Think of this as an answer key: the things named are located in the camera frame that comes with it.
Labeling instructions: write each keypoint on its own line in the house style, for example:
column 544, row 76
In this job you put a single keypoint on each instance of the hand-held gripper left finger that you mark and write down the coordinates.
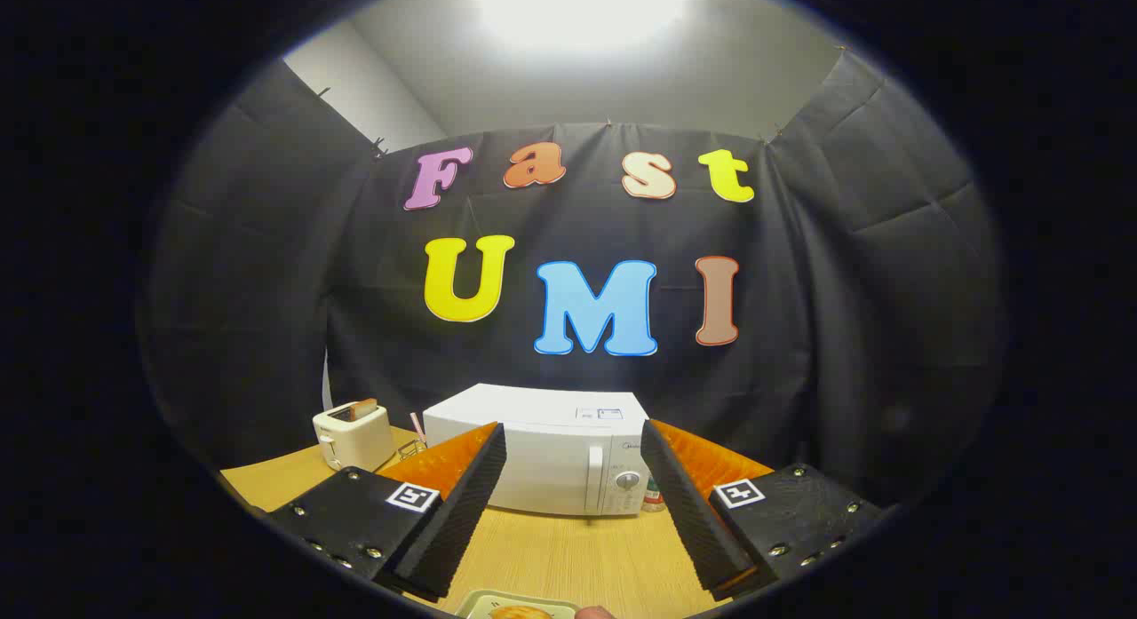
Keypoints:
column 462, row 512

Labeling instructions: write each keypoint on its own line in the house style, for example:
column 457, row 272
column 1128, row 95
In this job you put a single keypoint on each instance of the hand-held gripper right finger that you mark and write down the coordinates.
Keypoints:
column 688, row 512

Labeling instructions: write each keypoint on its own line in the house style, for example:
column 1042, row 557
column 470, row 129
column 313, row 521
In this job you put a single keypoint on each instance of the white microwave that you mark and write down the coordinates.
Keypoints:
column 551, row 459

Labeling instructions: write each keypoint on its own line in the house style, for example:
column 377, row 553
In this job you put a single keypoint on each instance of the golden bread bun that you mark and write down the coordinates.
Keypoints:
column 520, row 614

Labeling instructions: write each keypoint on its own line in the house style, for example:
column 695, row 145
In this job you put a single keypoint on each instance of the clear plastic water bottle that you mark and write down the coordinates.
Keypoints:
column 653, row 499

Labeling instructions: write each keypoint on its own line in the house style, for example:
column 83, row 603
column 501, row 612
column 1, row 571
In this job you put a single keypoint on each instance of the speckled white plate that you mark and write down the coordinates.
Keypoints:
column 480, row 604

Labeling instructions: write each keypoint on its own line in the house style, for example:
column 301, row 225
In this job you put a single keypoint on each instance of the pink striped straw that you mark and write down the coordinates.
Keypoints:
column 417, row 426

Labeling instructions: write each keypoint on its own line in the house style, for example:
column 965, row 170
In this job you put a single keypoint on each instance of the white toaster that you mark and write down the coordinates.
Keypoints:
column 355, row 437

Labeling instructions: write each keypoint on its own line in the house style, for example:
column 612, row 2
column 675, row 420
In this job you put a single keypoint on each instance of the brown toast slice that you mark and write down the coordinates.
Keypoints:
column 363, row 409

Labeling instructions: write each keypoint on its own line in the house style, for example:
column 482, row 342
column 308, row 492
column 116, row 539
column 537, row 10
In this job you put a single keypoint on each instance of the black backdrop cloth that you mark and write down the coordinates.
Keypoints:
column 266, row 290

